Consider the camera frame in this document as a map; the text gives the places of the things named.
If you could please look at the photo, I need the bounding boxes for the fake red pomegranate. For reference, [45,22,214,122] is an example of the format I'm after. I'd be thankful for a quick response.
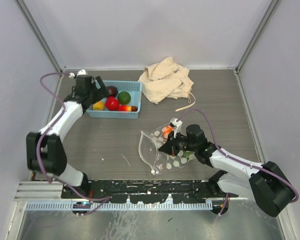
[104,96,120,111]

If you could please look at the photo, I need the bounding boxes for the clear zip top bag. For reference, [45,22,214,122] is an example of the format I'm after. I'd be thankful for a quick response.
[138,123,196,176]

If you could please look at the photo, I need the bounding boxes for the fake yellow lemon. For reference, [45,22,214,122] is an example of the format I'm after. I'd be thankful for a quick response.
[117,91,131,105]

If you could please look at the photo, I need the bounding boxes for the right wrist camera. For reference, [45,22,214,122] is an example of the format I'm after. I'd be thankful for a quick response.
[169,118,183,138]

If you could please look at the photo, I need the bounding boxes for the fake dark purple plum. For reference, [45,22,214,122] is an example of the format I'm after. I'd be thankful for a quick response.
[130,106,138,112]

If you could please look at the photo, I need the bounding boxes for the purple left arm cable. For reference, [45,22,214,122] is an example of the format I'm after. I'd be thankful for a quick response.
[36,71,111,216]

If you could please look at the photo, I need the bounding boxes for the fake green orange mango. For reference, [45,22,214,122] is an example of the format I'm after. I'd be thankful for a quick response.
[180,151,196,164]

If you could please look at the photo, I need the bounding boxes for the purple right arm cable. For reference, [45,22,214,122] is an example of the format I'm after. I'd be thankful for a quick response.
[178,108,300,204]

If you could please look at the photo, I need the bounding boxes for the fake dark purple eggplant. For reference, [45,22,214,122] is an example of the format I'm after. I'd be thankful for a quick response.
[106,85,119,98]

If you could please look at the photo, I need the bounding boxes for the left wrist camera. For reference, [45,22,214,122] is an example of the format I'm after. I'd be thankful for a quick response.
[76,69,87,76]

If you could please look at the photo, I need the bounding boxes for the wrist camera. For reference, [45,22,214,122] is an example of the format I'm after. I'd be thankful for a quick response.
[76,69,87,76]
[169,118,183,138]

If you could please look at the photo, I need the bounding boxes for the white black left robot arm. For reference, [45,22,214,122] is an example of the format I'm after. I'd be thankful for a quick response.
[26,69,109,198]

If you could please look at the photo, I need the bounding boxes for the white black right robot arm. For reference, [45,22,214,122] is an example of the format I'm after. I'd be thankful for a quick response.
[154,123,297,217]

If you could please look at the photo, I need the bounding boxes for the fake red pear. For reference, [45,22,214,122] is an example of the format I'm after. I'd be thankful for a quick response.
[117,105,133,112]

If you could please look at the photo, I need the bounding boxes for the light blue perforated basket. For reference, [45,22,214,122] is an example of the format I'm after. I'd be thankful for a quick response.
[86,80,142,119]

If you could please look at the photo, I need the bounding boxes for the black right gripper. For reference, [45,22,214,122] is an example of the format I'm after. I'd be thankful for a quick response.
[158,129,198,157]

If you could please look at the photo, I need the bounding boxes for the fake yellow peach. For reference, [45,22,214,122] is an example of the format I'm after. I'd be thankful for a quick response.
[92,101,105,111]

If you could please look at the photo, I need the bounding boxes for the light blue cable duct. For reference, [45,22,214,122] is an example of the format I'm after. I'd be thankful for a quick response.
[25,200,213,212]

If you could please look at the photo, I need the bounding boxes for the beige drawstring cloth bag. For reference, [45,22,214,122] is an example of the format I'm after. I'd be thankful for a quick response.
[138,57,196,112]

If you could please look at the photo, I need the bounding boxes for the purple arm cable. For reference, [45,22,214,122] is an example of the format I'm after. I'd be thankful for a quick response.
[36,71,111,216]
[178,108,300,204]

